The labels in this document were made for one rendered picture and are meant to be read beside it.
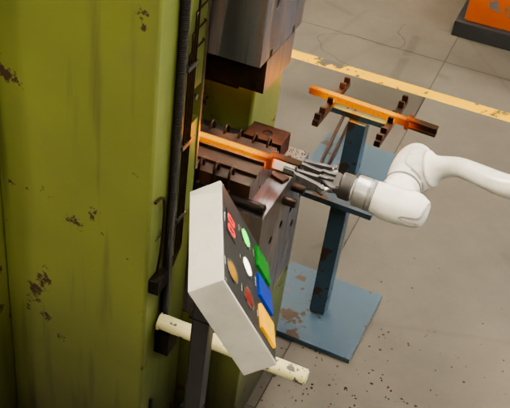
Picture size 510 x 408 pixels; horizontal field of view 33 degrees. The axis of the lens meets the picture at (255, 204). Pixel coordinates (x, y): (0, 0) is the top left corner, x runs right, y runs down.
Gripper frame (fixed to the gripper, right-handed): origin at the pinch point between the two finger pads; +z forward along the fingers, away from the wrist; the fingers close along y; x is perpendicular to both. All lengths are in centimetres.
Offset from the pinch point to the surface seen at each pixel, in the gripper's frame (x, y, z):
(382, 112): -4, 52, -15
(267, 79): 30.3, -10.4, 6.3
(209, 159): -1.3, -7.7, 19.9
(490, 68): -99, 306, -36
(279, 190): -8.2, -1.3, -0.1
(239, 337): 5, -71, -16
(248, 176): -2.0, -8.2, 7.8
